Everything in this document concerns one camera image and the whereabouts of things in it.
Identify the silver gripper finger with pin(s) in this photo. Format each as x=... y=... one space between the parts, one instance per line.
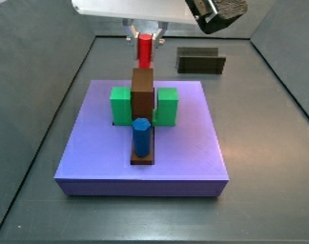
x=158 y=41
x=131 y=35

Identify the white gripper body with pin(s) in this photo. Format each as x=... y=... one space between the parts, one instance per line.
x=171 y=11

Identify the red cylindrical peg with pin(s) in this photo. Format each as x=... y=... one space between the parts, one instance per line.
x=145 y=50

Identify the purple base board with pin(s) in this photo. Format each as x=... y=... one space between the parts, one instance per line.
x=187 y=168

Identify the brown slotted block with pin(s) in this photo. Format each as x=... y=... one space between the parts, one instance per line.
x=142 y=108

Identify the green block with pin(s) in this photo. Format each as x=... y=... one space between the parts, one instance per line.
x=166 y=103

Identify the blue hexagonal peg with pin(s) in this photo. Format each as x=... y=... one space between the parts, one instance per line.
x=141 y=136

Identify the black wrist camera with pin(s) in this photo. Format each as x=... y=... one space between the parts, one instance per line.
x=215 y=14

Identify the black angle bracket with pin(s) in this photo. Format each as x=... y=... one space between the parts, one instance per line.
x=199 y=60

